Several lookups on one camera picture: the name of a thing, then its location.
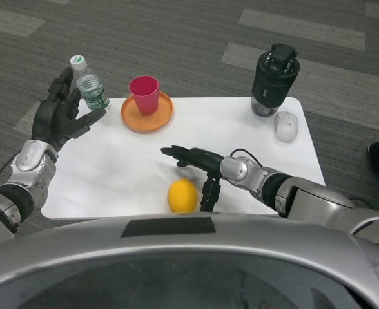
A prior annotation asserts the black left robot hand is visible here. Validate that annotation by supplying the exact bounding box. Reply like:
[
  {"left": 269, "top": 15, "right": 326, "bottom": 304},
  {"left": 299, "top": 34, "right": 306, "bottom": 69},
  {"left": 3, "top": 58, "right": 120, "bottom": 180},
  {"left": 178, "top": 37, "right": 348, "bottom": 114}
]
[{"left": 30, "top": 66, "right": 104, "bottom": 153}]

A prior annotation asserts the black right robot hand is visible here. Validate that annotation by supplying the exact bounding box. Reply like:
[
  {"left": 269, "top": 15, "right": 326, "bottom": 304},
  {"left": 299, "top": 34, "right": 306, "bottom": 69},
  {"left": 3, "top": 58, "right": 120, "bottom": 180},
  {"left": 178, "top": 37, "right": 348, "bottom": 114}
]
[{"left": 159, "top": 145, "right": 225, "bottom": 213}]

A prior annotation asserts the yellow lemon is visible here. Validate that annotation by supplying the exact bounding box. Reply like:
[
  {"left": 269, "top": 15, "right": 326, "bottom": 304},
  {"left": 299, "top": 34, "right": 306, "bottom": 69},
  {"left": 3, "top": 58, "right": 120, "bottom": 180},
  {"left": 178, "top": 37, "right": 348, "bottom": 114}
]
[{"left": 166, "top": 178, "right": 199, "bottom": 214}]

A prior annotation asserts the clear plastic water bottle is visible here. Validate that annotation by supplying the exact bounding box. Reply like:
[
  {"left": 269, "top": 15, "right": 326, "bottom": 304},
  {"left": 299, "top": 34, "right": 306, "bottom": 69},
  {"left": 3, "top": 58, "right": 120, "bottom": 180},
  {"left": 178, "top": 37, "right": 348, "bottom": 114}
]
[{"left": 69, "top": 55, "right": 110, "bottom": 113}]

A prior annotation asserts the orange round plate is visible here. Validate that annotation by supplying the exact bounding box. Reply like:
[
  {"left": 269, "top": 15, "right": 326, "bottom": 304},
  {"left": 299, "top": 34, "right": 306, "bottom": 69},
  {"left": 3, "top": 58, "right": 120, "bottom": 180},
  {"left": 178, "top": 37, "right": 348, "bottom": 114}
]
[{"left": 121, "top": 91, "right": 174, "bottom": 134}]

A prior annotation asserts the white computer mouse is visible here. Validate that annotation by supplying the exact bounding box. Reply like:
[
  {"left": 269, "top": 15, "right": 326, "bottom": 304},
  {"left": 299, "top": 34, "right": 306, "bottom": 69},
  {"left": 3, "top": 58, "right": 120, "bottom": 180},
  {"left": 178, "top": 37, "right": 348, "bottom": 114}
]
[{"left": 274, "top": 111, "right": 299, "bottom": 143}]

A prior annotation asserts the red plastic cup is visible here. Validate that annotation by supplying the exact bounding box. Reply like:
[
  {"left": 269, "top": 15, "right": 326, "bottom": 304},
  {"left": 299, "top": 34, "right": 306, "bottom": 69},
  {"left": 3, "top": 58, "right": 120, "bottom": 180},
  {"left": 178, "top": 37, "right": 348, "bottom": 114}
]
[{"left": 128, "top": 75, "right": 160, "bottom": 115}]

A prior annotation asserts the silver robot chest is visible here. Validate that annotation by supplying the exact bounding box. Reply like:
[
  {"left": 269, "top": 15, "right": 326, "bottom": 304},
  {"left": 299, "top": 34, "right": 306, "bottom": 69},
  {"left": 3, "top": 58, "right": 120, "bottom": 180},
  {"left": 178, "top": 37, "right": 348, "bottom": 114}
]
[{"left": 0, "top": 212, "right": 379, "bottom": 309}]

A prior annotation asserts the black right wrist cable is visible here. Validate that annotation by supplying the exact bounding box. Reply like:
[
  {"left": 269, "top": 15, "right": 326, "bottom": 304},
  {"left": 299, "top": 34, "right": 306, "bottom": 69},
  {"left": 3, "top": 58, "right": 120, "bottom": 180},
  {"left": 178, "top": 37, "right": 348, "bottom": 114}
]
[{"left": 229, "top": 147, "right": 264, "bottom": 167}]

